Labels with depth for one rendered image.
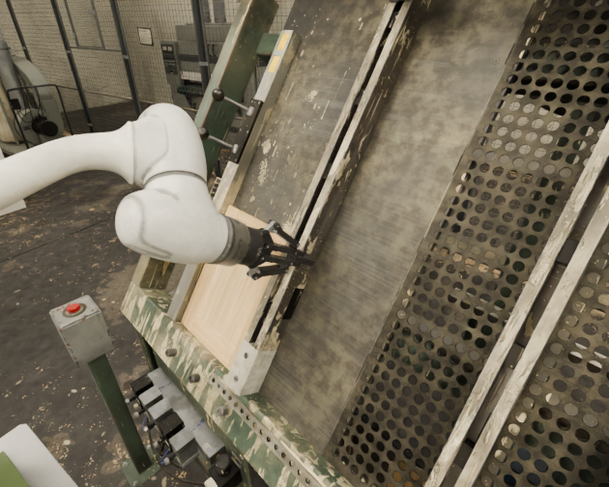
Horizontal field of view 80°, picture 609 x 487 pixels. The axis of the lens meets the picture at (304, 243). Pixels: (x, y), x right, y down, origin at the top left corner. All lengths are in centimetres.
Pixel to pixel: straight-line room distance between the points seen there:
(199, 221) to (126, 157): 16
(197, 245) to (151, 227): 8
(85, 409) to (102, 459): 33
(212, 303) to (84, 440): 126
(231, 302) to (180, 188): 55
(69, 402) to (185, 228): 194
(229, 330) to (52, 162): 64
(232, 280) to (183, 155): 54
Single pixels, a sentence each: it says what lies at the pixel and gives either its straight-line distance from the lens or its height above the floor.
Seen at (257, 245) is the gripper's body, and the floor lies 136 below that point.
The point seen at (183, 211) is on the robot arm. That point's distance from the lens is 56.
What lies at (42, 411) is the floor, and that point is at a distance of 246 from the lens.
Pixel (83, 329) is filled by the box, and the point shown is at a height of 89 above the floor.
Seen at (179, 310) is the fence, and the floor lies 93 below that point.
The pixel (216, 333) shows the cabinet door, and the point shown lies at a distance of 112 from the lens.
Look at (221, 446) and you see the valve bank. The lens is 114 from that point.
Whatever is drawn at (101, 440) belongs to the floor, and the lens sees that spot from 220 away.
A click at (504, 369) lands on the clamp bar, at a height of 121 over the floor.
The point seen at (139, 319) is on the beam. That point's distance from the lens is 138.
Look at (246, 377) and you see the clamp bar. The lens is 96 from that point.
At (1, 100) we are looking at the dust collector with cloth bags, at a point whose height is 78.
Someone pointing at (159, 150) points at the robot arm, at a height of 154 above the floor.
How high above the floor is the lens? 171
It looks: 32 degrees down
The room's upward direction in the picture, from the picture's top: straight up
